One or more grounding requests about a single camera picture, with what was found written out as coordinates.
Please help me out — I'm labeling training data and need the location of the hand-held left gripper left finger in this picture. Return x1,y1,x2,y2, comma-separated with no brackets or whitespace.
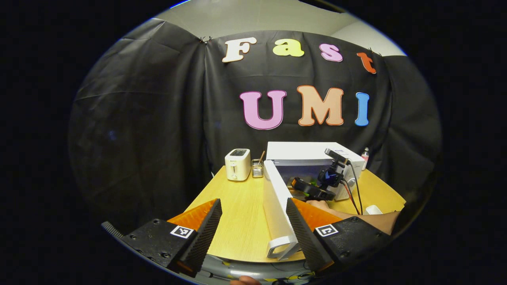
119,199,223,277

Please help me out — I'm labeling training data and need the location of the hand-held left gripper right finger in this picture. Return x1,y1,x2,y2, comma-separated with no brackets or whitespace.
286,197,391,274

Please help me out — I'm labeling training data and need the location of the white microwave oven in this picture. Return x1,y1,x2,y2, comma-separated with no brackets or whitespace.
263,142,365,260

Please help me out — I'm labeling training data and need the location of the white toaster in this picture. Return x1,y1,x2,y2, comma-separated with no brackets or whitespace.
225,149,252,182

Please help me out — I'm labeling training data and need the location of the black backdrop cloth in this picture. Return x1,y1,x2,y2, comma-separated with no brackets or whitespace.
68,18,442,234

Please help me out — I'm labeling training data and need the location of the red cable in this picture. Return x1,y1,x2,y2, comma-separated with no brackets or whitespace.
341,182,360,214

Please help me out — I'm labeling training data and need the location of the black cable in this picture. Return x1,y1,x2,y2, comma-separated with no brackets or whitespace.
349,162,363,215

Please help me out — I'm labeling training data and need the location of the grey curved metal frame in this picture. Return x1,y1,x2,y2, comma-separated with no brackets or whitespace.
198,255,315,283

